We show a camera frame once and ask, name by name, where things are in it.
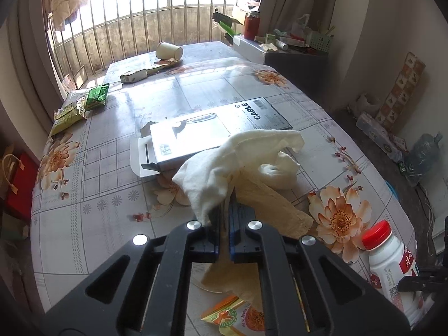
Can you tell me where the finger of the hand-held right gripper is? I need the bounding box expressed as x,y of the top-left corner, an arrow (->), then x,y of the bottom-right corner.
397,268 -> 448,293

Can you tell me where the green perforated basket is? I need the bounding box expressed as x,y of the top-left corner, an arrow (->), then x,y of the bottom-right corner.
308,31 -> 333,54

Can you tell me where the red thermos bottle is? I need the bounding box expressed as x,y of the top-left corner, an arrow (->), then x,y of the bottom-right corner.
244,10 -> 260,41

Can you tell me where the translucent plastic bag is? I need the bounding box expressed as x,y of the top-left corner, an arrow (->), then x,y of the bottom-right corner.
290,14 -> 310,37

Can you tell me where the white cloth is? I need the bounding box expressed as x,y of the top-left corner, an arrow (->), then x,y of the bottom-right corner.
171,129 -> 305,226

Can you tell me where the black green long box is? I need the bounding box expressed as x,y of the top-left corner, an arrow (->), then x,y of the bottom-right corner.
212,11 -> 242,34

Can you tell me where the red gift bag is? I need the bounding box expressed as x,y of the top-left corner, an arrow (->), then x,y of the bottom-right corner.
2,152 -> 39,223

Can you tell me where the large clear water jug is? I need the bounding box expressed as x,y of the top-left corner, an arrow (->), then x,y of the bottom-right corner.
399,133 -> 443,187

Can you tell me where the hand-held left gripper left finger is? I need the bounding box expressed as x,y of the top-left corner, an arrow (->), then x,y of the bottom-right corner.
42,205 -> 223,336

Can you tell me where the floral tablecloth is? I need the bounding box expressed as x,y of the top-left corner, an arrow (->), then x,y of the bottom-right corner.
31,41 -> 419,314

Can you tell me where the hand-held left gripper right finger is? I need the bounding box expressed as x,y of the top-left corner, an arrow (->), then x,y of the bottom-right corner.
227,203 -> 412,336

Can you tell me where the teal gift bag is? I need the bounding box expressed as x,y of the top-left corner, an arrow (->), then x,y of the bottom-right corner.
0,213 -> 30,241

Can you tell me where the yellow orange snack packet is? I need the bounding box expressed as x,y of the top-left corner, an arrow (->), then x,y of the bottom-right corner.
200,295 -> 267,336

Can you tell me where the metal balcony railing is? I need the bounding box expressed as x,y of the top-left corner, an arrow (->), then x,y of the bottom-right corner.
45,0 -> 267,92

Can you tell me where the grey black cable box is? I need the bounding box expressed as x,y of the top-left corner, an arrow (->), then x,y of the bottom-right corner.
130,97 -> 293,178

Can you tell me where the white milk bottle red cap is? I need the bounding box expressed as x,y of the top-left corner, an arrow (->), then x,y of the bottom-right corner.
361,220 -> 426,326

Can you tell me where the beige curtain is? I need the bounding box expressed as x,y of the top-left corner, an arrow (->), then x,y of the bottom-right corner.
259,0 -> 340,39
7,0 -> 64,134

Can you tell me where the small white green box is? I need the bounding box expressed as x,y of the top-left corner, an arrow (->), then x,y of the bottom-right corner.
120,69 -> 148,84

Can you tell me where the yellow green sachet packet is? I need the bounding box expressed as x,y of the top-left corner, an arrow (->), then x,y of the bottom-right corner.
49,96 -> 88,137

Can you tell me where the paper cup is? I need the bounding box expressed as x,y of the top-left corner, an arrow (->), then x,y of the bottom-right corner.
156,41 -> 183,61

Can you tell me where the red white paper packet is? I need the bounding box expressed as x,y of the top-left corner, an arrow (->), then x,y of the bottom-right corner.
390,135 -> 408,153

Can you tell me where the dark cabinet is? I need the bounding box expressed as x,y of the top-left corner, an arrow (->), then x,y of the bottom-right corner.
233,35 -> 331,111

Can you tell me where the white wrapped long package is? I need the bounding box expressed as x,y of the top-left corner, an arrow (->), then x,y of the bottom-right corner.
356,112 -> 408,163

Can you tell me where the wooden picture frame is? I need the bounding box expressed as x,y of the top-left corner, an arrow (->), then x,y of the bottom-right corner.
72,66 -> 88,90

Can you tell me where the white plastic bag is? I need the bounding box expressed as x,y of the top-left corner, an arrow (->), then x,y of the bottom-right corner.
350,93 -> 380,118

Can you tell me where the tall patterned cardboard box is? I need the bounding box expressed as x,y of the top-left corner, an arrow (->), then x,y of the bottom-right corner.
374,52 -> 426,134

